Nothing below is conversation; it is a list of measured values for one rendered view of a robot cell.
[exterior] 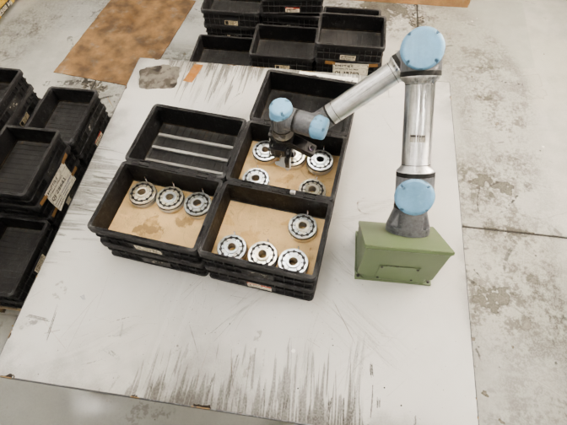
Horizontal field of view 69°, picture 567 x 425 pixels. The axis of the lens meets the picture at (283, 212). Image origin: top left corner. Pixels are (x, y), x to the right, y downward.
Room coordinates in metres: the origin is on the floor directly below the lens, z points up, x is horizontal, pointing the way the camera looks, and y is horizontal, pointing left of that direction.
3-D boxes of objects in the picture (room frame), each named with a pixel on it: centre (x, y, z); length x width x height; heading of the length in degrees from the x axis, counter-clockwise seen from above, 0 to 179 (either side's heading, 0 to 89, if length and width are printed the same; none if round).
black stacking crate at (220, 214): (0.67, 0.06, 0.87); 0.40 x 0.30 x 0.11; 74
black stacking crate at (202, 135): (1.07, 0.36, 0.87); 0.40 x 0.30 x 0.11; 74
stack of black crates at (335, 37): (2.15, -0.45, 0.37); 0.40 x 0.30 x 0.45; 80
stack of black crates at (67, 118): (1.68, 1.21, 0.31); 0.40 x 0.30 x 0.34; 170
